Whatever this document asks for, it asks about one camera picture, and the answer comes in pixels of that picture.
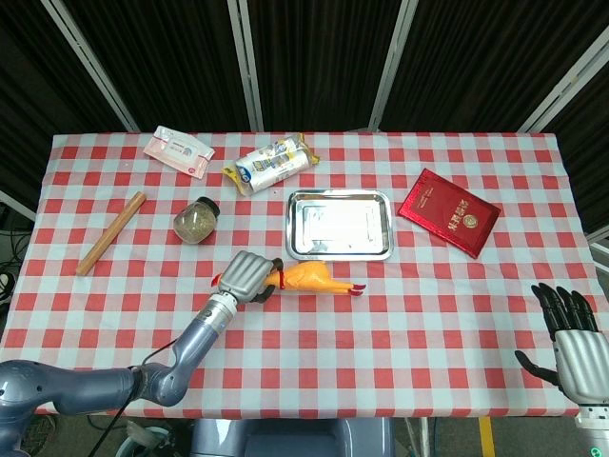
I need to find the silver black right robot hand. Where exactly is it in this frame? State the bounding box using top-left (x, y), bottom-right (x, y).
top-left (514, 282), bottom-right (609, 406)

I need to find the red certificate booklet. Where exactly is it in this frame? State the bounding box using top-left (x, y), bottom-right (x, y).
top-left (397, 168), bottom-right (502, 260)

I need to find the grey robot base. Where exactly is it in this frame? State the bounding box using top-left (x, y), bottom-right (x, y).
top-left (189, 417), bottom-right (396, 457)

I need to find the glass jar with black lid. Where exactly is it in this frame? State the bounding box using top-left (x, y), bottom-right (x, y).
top-left (172, 196), bottom-right (221, 245)

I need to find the wooden rolling pin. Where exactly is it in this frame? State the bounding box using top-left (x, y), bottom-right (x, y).
top-left (74, 190), bottom-right (147, 277)

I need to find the red white checkered tablecloth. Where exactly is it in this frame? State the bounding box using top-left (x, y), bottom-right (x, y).
top-left (9, 130), bottom-right (609, 420)

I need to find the yellow rubber chicken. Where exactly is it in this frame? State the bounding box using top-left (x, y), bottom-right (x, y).
top-left (210, 260), bottom-right (368, 299)

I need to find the black pleated partition panel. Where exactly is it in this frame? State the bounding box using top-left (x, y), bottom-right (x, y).
top-left (61, 0), bottom-right (253, 133)
top-left (537, 70), bottom-right (609, 239)
top-left (380, 0), bottom-right (609, 132)
top-left (0, 0), bottom-right (128, 225)
top-left (246, 0), bottom-right (405, 132)

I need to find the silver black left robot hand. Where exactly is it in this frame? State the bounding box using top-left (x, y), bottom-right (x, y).
top-left (216, 250), bottom-right (285, 305)

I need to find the pink white wet wipes pack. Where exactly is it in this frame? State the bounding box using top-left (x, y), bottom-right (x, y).
top-left (143, 125), bottom-right (216, 180)

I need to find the rectangular metal tray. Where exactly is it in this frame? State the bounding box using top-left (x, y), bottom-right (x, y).
top-left (285, 189), bottom-right (396, 262)

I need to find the pale plastic bucket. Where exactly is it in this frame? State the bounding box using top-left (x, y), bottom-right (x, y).
top-left (115, 421), bottom-right (172, 457)

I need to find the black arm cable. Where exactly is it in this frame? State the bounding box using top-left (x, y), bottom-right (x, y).
top-left (88, 340), bottom-right (181, 457)

